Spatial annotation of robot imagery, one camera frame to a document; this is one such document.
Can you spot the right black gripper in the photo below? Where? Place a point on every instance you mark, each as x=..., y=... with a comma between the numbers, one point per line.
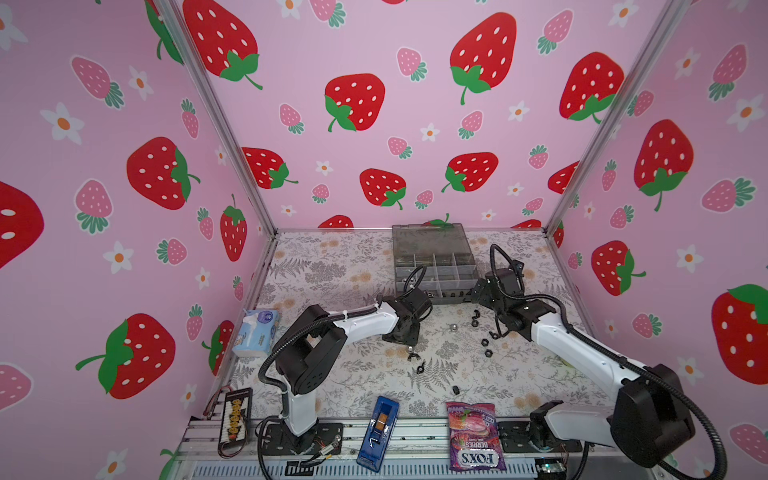
x=484, y=294

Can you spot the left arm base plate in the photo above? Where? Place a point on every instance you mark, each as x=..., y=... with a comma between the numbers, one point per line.
x=278, y=440

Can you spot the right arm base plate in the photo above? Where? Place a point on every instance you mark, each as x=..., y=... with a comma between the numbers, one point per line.
x=516, y=438

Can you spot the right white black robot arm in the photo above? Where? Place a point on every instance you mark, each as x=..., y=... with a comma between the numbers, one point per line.
x=650, y=417

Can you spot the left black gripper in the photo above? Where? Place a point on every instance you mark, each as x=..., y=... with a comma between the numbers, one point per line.
x=414, y=339

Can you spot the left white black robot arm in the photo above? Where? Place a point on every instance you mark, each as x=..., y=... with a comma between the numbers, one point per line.
x=304, y=356

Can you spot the black keychain tag with letters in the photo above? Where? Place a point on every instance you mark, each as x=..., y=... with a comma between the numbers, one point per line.
x=235, y=423

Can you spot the blue rectangular plastic box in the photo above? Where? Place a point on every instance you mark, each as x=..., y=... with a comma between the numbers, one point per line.
x=378, y=434

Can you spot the purple Fox's candy bag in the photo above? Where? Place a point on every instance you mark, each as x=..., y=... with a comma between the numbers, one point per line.
x=474, y=442

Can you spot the grey plastic compartment organizer box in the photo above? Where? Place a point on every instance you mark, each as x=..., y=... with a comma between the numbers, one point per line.
x=439, y=255

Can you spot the blue white tissue pack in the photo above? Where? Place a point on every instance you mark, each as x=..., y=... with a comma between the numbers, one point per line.
x=256, y=334

